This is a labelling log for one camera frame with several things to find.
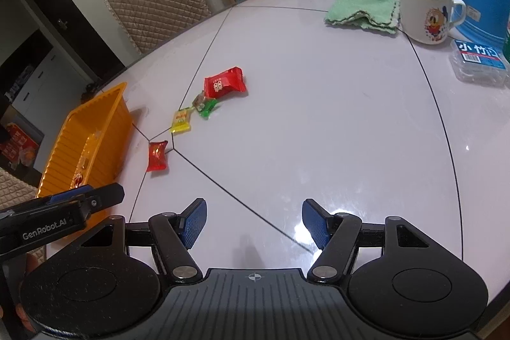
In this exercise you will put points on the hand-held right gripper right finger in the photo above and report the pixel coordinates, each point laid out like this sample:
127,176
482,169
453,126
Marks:
314,223

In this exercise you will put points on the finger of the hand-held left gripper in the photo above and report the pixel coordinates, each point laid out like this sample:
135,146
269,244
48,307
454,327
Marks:
63,198
105,195

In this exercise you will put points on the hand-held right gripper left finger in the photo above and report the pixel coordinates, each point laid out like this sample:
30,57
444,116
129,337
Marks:
195,223

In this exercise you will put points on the red cartoon face candy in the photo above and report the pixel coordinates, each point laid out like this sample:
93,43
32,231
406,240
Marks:
77,181

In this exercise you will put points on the orange plastic tray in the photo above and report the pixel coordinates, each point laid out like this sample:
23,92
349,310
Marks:
63,149

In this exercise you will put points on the person's left hand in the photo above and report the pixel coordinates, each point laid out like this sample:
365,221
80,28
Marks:
29,262

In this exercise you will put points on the quilted beige chair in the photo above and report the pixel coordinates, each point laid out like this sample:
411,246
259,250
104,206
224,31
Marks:
155,1
12,184

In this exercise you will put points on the small red candy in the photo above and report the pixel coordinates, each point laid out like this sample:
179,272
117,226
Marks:
157,156

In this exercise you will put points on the red gift bag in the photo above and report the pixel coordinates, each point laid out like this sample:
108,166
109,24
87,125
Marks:
18,143

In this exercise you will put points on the yellow candy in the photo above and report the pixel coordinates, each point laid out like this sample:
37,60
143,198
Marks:
181,121

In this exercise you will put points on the white cabinet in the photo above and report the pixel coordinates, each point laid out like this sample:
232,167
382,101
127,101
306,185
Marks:
44,85

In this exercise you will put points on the green candy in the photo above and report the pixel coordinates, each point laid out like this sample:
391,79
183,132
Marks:
208,109

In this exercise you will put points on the brown printed candy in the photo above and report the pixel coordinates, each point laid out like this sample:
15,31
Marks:
199,100

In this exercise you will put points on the large red snack packet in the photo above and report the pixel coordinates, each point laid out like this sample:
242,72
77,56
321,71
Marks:
225,84

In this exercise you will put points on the dark door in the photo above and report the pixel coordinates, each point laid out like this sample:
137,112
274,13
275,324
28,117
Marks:
71,39

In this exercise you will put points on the quilted beige chair back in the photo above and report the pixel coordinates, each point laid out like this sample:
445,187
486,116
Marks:
155,1

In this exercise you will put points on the green cloth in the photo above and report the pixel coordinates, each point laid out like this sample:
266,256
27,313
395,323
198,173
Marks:
358,11

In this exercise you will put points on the clear box blue label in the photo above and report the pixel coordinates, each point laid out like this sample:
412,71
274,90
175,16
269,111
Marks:
474,66

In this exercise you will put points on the white duck print mug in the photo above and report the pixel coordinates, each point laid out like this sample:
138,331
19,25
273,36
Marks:
422,7

